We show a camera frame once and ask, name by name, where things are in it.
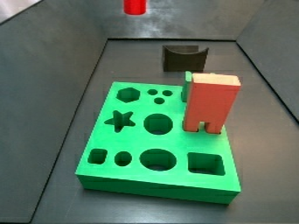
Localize red cylinder peg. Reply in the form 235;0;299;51
124;0;147;15

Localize green shape sorting board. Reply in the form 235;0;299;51
76;82;240;204

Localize green arch block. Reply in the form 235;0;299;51
182;71;192;102

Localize red rectangular block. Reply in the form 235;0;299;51
183;73;240;134

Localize black curved holder bracket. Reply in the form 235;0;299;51
163;45;210;72

